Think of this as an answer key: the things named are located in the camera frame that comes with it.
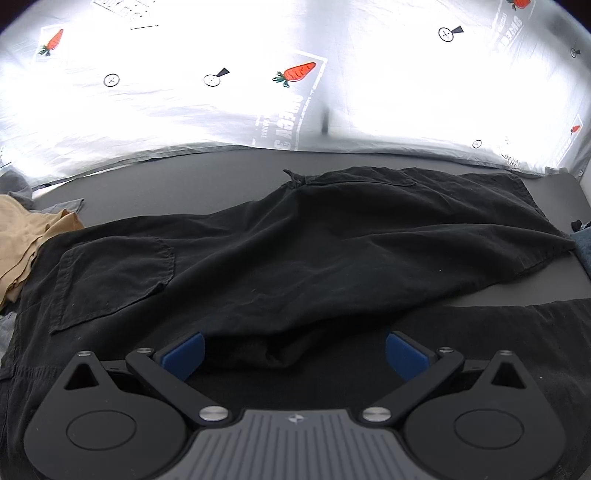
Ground folded blue jeans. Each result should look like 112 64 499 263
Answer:
569 220 591 280

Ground tan garment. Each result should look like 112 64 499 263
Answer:
0 194 86 311

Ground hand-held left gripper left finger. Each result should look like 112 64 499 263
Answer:
63 331 235 424

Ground grey garment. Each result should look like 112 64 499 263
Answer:
0 168 86 343

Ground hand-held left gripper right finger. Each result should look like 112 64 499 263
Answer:
357 329 533 424

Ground white carrot-print sheet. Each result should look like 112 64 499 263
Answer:
0 0 591 191

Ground black pants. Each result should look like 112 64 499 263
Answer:
0 166 591 480

